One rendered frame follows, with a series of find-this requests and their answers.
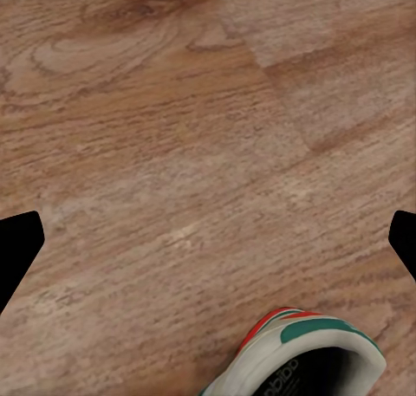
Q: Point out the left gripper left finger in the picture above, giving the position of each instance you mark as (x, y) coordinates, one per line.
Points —
(21, 238)

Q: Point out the gym shoe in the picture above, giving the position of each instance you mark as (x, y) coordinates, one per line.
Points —
(291, 352)

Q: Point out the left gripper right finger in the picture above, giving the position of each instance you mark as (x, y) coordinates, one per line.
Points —
(402, 237)

